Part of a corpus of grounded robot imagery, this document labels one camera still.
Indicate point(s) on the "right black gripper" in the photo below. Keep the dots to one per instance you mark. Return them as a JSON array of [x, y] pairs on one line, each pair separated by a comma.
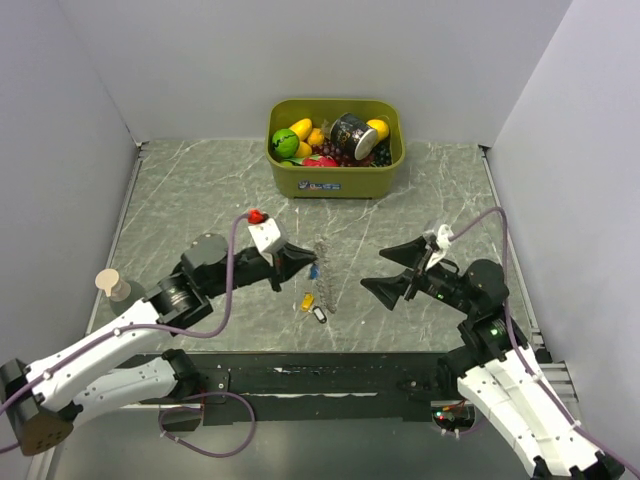
[[410, 254]]

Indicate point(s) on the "green toy watermelon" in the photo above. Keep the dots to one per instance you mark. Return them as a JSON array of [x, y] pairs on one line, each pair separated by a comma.
[[285, 143]]

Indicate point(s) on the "olive green plastic bin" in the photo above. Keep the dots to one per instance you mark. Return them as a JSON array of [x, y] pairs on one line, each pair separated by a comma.
[[363, 182]]

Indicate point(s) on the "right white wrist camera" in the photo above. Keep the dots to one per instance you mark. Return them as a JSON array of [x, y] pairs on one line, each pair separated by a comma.
[[438, 242]]

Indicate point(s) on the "large metal keyring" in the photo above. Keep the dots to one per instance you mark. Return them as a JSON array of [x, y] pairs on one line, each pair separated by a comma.
[[325, 278]]

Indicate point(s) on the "yellow toy mango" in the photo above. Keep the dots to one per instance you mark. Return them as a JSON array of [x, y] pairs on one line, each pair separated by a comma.
[[302, 128]]

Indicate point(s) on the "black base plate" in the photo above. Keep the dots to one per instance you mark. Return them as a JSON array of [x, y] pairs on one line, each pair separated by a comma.
[[302, 386]]

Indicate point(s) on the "black printed can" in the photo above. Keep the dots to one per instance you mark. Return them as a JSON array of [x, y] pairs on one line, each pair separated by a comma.
[[353, 137]]

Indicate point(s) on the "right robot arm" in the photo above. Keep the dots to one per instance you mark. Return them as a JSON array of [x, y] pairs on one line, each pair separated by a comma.
[[496, 369]]

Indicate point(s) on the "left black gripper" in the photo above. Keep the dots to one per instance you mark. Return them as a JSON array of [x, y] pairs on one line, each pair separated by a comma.
[[287, 261]]

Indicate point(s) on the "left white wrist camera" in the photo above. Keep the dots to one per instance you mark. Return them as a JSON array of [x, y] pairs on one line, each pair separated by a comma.
[[269, 237]]

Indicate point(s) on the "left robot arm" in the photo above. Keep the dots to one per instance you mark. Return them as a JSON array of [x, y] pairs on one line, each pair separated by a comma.
[[45, 400]]

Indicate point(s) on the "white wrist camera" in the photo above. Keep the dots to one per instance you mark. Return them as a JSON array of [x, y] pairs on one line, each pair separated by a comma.
[[269, 237], [438, 242]]

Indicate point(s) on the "dark toy grapes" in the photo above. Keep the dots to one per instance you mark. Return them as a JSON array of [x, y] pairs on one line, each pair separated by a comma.
[[382, 156]]

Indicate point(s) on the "small yellow toy lemon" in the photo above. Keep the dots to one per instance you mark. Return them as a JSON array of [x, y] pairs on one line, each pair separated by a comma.
[[304, 150]]

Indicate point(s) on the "yellow tag key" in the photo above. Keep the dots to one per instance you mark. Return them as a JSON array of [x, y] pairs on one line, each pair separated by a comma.
[[307, 302]]

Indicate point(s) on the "orange toy fruit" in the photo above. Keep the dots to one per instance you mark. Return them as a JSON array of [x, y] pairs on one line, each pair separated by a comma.
[[316, 137]]

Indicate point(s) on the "yellow toy lemon right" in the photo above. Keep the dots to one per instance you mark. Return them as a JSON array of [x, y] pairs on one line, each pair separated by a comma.
[[381, 127]]

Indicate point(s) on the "red toy dragonfruit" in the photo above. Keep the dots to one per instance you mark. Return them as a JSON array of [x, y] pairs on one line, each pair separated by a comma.
[[318, 161]]

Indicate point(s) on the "black tag key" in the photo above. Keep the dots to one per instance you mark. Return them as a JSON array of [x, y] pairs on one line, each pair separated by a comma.
[[319, 314]]

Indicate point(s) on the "blue tag key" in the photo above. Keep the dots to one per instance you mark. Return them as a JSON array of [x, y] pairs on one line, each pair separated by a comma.
[[314, 272]]

